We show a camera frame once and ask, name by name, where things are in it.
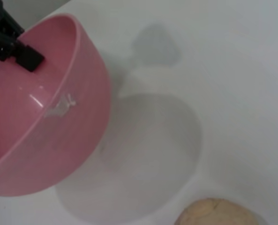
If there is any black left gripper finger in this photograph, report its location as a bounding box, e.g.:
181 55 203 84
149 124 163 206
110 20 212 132
0 0 45 72

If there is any pink plastic bowl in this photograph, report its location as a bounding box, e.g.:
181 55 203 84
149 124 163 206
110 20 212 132
0 13 111 197

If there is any beige egg yolk pastry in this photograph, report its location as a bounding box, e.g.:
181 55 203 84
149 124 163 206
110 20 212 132
173 198 261 225

